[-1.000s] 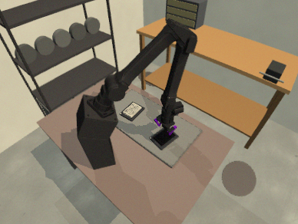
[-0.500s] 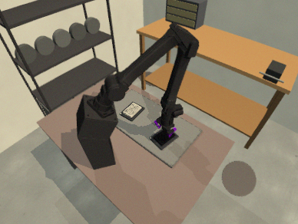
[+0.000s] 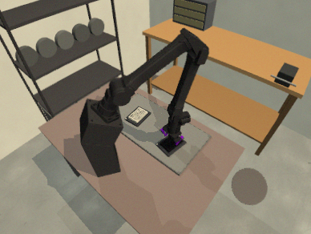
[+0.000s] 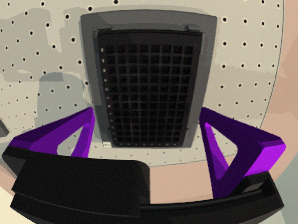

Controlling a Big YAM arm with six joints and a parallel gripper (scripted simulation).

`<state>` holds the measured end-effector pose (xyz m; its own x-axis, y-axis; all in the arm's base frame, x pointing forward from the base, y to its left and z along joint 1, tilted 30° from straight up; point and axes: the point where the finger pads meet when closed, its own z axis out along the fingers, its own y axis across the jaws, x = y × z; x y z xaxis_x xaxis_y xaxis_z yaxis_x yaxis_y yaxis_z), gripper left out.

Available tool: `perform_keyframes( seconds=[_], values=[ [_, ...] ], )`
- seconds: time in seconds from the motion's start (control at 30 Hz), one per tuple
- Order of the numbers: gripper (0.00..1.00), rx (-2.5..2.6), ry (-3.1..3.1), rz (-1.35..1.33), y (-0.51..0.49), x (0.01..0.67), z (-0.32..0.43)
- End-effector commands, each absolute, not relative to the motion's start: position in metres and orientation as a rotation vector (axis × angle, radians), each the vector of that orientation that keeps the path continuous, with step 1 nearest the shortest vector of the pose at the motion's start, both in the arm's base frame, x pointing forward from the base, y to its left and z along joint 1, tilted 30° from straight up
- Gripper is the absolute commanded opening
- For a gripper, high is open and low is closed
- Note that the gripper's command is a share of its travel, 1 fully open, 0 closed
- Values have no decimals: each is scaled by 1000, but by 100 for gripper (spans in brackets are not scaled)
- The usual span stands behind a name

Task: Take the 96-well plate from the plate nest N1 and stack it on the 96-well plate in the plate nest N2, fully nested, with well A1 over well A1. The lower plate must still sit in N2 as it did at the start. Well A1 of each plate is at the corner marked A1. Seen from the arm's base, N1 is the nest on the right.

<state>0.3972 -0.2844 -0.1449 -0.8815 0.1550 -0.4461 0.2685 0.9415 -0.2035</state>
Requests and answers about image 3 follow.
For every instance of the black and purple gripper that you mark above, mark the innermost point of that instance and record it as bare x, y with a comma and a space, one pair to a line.
171, 132

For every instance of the beige perforated base plate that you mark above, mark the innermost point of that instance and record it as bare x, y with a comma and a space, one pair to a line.
148, 134

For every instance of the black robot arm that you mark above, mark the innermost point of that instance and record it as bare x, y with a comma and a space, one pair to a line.
122, 89

